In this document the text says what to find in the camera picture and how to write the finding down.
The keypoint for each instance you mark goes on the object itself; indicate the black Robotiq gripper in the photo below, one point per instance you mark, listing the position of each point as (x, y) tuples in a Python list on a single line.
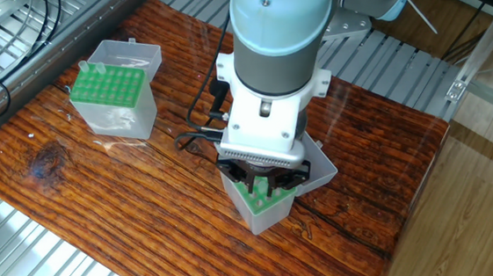
[(236, 172)]

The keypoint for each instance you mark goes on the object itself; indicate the large clear pipette tip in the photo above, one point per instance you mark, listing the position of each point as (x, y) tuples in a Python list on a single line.
[(97, 69), (83, 68)]

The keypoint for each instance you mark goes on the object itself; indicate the thin white plastic strip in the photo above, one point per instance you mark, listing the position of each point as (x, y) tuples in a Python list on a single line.
[(417, 8)]

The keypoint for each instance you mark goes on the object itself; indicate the aluminium frame profile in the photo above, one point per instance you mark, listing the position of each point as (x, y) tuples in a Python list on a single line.
[(486, 44)]

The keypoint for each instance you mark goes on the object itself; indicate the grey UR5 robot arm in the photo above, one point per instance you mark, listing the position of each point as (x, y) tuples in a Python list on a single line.
[(278, 38)]

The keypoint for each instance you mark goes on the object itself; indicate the clear pipette box green rack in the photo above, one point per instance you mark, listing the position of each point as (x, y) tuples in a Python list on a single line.
[(116, 100), (270, 214)]

